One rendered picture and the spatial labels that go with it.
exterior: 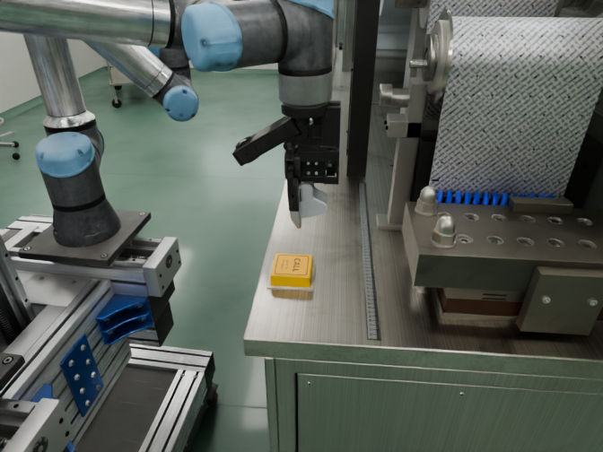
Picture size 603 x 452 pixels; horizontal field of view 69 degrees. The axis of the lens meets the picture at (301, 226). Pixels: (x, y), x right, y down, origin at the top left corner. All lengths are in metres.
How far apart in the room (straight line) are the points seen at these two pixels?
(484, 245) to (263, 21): 0.44
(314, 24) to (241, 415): 1.39
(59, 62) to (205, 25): 0.66
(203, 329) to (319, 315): 1.33
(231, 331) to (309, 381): 1.26
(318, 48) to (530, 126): 0.39
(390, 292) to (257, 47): 0.45
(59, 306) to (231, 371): 0.88
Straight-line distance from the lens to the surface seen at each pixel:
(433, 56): 0.77
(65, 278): 1.21
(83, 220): 1.12
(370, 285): 0.78
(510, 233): 0.75
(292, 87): 0.61
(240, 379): 1.81
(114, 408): 1.57
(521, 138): 0.83
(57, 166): 1.07
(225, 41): 0.54
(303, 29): 0.59
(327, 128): 0.64
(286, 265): 0.78
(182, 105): 1.02
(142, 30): 0.65
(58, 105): 1.18
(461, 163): 0.81
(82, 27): 0.64
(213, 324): 2.03
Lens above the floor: 1.39
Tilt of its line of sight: 32 degrees down
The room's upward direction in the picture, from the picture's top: straight up
